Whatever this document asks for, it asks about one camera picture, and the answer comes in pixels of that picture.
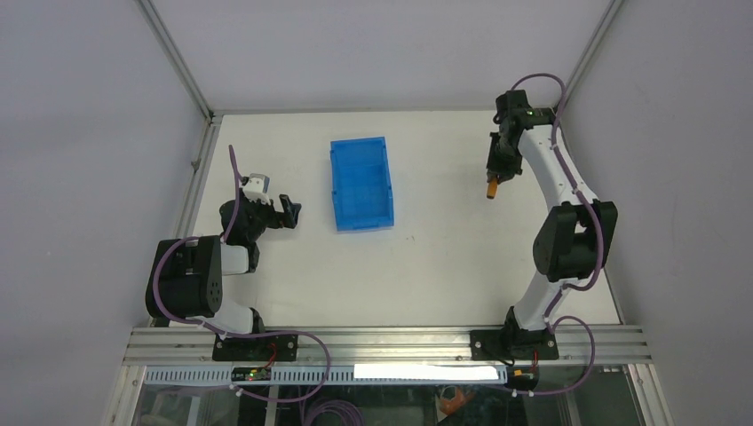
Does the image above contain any orange handle screwdriver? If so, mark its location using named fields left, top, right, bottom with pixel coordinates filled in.
left=486, top=179, right=498, bottom=200

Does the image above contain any aluminium front rail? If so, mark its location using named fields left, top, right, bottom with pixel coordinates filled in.
left=123, top=325, right=654, bottom=366

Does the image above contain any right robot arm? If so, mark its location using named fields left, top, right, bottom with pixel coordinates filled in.
left=482, top=90, right=618, bottom=359

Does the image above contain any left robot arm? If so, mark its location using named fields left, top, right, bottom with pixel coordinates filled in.
left=145, top=194, right=302, bottom=360

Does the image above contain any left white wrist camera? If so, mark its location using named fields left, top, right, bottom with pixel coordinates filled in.
left=241, top=173, right=272, bottom=205

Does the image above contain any slotted white cable duct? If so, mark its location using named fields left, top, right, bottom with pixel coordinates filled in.
left=144, top=363, right=507, bottom=387

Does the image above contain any blue plastic bin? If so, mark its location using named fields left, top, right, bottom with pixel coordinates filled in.
left=329, top=137, right=394, bottom=233

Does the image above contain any orange object under table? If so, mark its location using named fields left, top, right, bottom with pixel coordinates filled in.
left=436, top=385, right=475, bottom=415

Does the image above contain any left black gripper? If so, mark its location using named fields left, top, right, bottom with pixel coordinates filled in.
left=237, top=188, right=299, bottom=242

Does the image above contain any left aluminium frame post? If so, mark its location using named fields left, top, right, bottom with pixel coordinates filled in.
left=135, top=0, right=214, bottom=121

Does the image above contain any right aluminium frame post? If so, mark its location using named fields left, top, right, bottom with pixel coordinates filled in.
left=554, top=0, right=625, bottom=111

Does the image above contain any small green circuit board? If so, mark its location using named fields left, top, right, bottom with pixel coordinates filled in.
left=231, top=367, right=272, bottom=384

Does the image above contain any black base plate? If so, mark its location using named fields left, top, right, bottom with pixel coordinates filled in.
left=211, top=334, right=298, bottom=362
left=469, top=328, right=559, bottom=362

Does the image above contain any aluminium frame post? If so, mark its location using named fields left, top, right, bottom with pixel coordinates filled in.
left=554, top=0, right=625, bottom=111
left=135, top=0, right=214, bottom=121

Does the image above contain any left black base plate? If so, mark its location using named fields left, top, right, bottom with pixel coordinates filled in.
left=211, top=334, right=298, bottom=362

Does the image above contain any coiled purple cable below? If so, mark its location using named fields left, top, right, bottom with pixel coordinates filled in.
left=301, top=399, right=366, bottom=426

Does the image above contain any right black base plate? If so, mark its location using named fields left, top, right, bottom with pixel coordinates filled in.
left=469, top=328, right=559, bottom=362

